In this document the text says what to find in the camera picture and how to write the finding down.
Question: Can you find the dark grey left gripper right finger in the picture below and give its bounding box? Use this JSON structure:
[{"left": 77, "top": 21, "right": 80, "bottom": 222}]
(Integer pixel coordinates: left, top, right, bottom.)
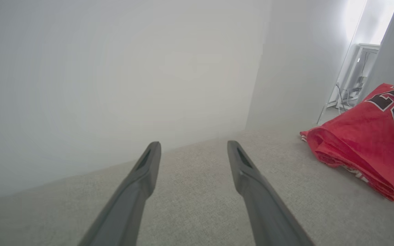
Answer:
[{"left": 227, "top": 140, "right": 316, "bottom": 246}]

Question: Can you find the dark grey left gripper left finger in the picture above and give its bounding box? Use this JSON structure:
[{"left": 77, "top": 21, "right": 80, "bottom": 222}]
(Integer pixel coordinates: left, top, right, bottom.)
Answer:
[{"left": 77, "top": 141, "right": 162, "bottom": 246}]

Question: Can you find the red basketball jersey white trim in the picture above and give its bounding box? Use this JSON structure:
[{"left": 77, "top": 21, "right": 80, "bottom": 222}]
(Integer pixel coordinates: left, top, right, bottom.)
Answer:
[{"left": 300, "top": 83, "right": 394, "bottom": 201}]

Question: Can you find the black hanging desk cable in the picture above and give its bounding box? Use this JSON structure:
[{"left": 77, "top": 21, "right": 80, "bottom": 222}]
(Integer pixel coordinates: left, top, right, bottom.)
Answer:
[{"left": 361, "top": 51, "right": 369, "bottom": 78}]

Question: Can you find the white desk frame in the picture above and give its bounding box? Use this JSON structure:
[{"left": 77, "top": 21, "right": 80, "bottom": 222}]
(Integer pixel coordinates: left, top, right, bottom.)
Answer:
[{"left": 327, "top": 43, "right": 381, "bottom": 110}]

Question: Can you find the grey floor cable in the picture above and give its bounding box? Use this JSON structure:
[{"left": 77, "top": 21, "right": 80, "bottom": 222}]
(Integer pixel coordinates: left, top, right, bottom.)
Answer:
[{"left": 335, "top": 83, "right": 349, "bottom": 114}]

